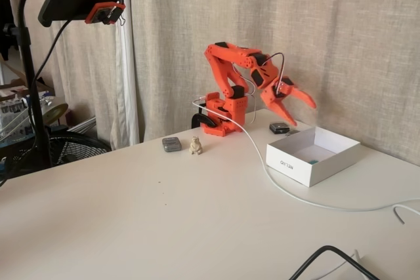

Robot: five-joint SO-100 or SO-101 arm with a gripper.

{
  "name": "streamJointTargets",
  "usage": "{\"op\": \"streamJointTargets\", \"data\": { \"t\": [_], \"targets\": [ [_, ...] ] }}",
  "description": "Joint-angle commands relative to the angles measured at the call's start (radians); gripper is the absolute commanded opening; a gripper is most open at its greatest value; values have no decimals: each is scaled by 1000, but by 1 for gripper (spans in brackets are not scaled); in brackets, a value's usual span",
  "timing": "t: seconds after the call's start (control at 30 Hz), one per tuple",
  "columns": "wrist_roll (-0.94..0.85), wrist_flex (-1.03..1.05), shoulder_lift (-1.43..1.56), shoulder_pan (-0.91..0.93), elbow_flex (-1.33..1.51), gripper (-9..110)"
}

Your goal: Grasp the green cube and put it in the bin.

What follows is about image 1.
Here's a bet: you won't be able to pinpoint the orange fixed gripper finger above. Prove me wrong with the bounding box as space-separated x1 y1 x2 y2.
269 99 299 127

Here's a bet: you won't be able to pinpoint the orange moving gripper finger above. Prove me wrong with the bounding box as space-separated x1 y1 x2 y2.
289 87 318 110

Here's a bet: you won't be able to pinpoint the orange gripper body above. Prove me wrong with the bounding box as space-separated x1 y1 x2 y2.
260 76 295 111

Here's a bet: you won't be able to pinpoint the orange robot arm with base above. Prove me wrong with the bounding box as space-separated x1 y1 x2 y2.
196 41 280 137

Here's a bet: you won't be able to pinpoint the white cardboard box bin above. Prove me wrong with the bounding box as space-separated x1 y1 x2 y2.
265 125 361 188

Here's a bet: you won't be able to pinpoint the small black square box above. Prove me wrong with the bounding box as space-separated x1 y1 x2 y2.
269 121 291 135

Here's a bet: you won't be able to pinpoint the black table clamp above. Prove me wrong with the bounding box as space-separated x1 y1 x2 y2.
191 113 219 129

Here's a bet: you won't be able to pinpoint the beige linen curtain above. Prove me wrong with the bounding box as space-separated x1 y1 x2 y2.
130 0 420 166

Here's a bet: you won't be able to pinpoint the beige bear figurine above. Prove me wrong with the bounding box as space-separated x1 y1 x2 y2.
189 135 204 156

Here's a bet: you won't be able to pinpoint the grey metal tin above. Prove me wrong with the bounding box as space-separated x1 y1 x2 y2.
161 136 182 153

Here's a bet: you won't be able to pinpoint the white sheer curtain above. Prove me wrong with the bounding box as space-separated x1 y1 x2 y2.
110 0 141 150

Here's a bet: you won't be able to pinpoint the black floor fan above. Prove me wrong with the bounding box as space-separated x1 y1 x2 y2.
0 128 113 181

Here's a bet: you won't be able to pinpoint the beige round lamp shade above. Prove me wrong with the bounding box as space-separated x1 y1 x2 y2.
41 102 70 125

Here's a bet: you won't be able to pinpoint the black holder bar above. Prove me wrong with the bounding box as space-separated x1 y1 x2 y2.
37 0 125 28

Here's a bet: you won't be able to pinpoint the black gooseneck stand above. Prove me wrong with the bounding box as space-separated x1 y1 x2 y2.
17 0 72 169

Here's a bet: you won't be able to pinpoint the clear plastic packages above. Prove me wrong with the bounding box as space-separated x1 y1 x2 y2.
0 95 37 142

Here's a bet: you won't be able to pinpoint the cardboard box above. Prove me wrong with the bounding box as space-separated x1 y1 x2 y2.
0 59 55 99

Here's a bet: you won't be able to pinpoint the long white cable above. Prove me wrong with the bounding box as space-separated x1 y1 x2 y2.
192 98 420 212

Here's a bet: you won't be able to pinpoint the white cable end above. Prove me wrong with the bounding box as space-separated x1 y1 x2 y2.
392 205 420 226

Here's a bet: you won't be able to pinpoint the black camera stand with phone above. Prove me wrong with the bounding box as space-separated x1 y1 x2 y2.
3 0 116 124

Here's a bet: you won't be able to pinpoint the orange mounted camera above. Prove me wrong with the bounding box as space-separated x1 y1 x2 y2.
84 2 127 26

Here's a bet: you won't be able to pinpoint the black camera cable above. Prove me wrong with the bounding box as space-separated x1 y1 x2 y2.
0 19 72 188

